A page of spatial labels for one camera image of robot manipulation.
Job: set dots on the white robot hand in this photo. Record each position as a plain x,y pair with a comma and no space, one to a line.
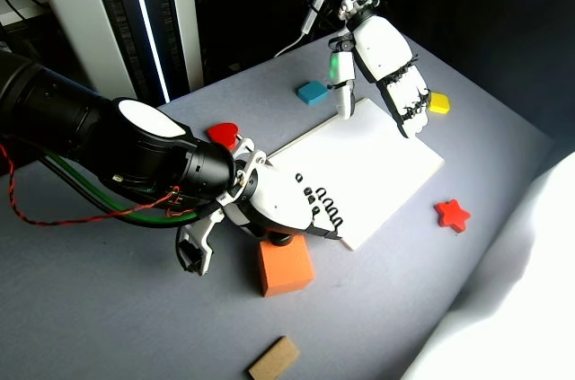
382,47
278,200

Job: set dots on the orange black utility knife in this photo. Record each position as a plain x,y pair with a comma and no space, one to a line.
282,241

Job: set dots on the orange foam cube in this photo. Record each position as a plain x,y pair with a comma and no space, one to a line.
285,270

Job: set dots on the white adapter with blue plug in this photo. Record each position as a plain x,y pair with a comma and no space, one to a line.
312,14

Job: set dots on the yellow square block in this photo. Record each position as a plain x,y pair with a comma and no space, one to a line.
439,103

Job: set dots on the blue rounded square block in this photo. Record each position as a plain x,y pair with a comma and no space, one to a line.
311,92

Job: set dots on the red heart block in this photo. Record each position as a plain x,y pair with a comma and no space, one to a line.
220,132

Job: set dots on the tan wooden rectangular block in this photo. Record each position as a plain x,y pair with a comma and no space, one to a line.
274,359

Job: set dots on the red star block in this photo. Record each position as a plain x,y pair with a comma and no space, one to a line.
451,214

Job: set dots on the bright white blurred shell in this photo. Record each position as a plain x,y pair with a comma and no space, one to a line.
516,285

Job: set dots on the grey white machine column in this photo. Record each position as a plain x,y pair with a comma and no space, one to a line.
72,2

